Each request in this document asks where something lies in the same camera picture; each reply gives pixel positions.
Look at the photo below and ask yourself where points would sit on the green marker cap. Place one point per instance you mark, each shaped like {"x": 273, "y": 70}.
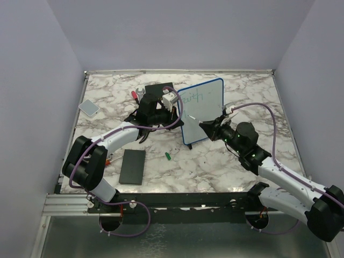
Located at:
{"x": 168, "y": 156}

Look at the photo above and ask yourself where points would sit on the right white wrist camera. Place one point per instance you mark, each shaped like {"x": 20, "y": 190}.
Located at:
{"x": 228, "y": 110}

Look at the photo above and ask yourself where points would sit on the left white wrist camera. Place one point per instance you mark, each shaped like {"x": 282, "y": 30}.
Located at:
{"x": 169, "y": 99}

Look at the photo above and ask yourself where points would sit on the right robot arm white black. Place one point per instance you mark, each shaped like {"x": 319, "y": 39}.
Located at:
{"x": 319, "y": 207}

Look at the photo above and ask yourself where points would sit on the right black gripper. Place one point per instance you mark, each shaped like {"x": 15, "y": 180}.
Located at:
{"x": 213, "y": 127}

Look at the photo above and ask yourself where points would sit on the black network switch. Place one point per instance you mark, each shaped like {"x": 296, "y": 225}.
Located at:
{"x": 157, "y": 89}

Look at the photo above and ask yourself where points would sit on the silver wrench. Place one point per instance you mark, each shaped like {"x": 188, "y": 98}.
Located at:
{"x": 140, "y": 92}

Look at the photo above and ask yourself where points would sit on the black handled pliers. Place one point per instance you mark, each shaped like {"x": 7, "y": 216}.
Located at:
{"x": 143, "y": 133}

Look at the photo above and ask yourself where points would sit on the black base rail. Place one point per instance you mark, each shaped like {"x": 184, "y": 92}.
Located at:
{"x": 162, "y": 208}

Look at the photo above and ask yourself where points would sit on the black rectangular box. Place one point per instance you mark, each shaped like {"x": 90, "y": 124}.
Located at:
{"x": 132, "y": 167}

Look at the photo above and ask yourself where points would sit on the white square device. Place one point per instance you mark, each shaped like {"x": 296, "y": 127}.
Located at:
{"x": 89, "y": 108}

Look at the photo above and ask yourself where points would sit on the red handled screwdriver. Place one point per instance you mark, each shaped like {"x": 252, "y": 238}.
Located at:
{"x": 135, "y": 97}

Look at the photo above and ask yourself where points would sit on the blue framed whiteboard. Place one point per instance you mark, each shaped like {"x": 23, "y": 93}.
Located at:
{"x": 203, "y": 101}

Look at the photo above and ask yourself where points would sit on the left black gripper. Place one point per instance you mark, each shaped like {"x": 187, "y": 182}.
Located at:
{"x": 172, "y": 116}

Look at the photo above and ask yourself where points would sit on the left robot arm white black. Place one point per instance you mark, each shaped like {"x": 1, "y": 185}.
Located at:
{"x": 85, "y": 163}

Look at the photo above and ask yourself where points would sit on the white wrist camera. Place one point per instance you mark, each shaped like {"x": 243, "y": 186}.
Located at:
{"x": 169, "y": 99}
{"x": 228, "y": 110}

